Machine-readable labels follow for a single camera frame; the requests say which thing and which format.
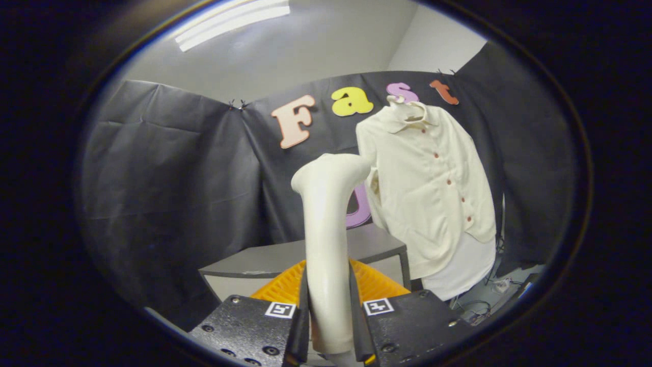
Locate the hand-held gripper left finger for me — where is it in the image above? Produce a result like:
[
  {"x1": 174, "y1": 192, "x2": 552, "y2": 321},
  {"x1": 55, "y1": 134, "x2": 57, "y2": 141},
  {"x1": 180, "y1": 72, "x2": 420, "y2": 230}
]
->
[{"x1": 188, "y1": 259, "x2": 310, "y2": 367}]

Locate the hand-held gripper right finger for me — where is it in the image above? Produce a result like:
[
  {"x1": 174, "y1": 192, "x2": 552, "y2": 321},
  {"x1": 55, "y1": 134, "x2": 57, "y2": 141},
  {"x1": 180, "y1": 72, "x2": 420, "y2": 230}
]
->
[{"x1": 349, "y1": 259, "x2": 472, "y2": 367}]

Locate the white garment steamer head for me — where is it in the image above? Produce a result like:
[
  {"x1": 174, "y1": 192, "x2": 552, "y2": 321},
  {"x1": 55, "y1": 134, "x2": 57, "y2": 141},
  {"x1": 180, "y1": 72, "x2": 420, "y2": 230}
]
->
[{"x1": 291, "y1": 153, "x2": 375, "y2": 355}]

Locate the cream button-up shirt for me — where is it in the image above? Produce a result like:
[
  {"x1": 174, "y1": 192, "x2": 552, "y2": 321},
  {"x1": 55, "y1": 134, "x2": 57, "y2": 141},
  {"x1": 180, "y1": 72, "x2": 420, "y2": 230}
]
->
[{"x1": 356, "y1": 101, "x2": 497, "y2": 280}]

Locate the white clothes hanger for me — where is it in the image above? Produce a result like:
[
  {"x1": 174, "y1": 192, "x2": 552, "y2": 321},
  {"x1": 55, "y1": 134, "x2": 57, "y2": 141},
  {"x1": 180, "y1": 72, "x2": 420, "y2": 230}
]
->
[{"x1": 390, "y1": 95, "x2": 426, "y2": 123}]

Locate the grey-topped white cabinet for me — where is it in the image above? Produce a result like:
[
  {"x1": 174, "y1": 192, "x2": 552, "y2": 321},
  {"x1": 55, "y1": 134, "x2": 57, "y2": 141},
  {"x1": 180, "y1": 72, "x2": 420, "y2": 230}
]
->
[{"x1": 199, "y1": 224, "x2": 412, "y2": 304}]

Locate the black backdrop cloth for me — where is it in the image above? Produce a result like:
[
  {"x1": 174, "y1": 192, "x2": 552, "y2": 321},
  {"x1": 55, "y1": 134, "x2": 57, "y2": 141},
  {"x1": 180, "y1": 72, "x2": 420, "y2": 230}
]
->
[{"x1": 76, "y1": 41, "x2": 576, "y2": 332}]

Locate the ceiling light panel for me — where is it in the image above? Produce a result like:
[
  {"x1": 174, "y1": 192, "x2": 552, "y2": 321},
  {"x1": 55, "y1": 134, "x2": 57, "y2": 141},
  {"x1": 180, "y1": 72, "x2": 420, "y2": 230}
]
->
[{"x1": 174, "y1": 0, "x2": 291, "y2": 53}]

